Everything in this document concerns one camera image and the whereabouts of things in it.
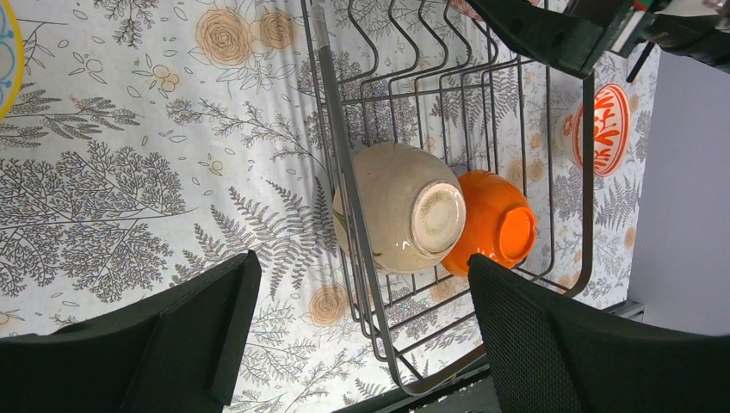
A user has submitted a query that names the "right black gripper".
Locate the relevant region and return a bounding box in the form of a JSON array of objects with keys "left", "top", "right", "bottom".
[{"left": 468, "top": 0, "right": 729, "bottom": 79}]

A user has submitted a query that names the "yellow patterned bowl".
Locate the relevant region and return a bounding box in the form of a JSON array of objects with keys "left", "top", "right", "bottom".
[{"left": 0, "top": 0, "right": 25, "bottom": 118}]

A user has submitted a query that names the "beige ceramic bowl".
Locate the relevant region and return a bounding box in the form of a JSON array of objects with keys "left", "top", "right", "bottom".
[{"left": 332, "top": 142, "right": 467, "bottom": 274}]

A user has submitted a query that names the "black wire dish rack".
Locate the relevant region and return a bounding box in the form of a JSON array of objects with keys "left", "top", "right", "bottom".
[{"left": 299, "top": 0, "right": 597, "bottom": 398}]

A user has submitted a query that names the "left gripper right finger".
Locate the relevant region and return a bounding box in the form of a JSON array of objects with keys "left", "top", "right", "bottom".
[{"left": 468, "top": 254, "right": 729, "bottom": 412}]

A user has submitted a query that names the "red white patterned bowl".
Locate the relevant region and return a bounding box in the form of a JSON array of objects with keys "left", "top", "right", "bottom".
[{"left": 552, "top": 83, "right": 631, "bottom": 177}]

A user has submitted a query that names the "orange bowl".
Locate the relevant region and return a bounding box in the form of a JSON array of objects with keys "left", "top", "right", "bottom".
[{"left": 442, "top": 170, "right": 536, "bottom": 277}]

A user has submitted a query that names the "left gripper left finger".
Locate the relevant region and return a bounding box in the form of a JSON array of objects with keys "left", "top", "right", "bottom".
[{"left": 1, "top": 251, "right": 262, "bottom": 412}]

